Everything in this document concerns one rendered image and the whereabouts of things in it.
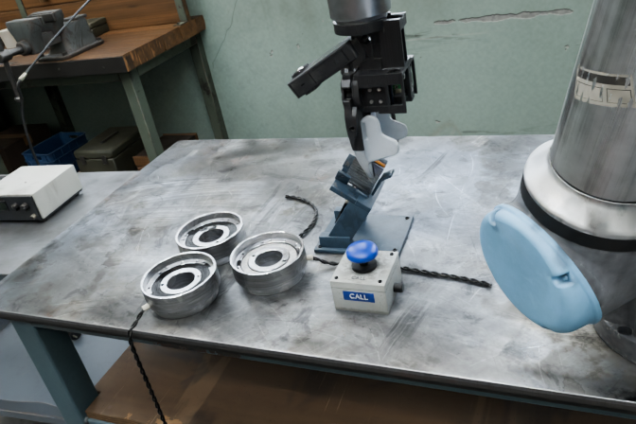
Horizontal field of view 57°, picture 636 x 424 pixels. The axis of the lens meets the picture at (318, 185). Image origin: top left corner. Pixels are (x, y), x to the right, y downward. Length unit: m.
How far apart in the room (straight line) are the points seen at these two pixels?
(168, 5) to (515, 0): 1.35
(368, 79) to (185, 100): 2.17
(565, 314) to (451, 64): 1.89
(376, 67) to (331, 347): 0.34
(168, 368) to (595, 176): 0.88
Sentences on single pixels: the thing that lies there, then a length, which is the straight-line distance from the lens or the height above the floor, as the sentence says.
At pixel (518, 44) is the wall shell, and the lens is 2.28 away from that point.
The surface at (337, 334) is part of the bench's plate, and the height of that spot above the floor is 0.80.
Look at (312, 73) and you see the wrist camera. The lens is 0.77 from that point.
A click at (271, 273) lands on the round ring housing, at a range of 0.78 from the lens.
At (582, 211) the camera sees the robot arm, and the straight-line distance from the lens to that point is 0.46.
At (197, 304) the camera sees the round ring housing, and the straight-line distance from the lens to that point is 0.80.
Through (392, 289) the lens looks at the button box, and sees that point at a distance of 0.74.
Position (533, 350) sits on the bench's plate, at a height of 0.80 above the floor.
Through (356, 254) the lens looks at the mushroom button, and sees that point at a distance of 0.72.
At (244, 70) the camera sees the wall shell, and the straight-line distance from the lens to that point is 2.63.
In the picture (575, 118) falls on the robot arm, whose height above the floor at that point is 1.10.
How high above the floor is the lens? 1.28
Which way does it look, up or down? 27 degrees down
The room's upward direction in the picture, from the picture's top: 12 degrees counter-clockwise
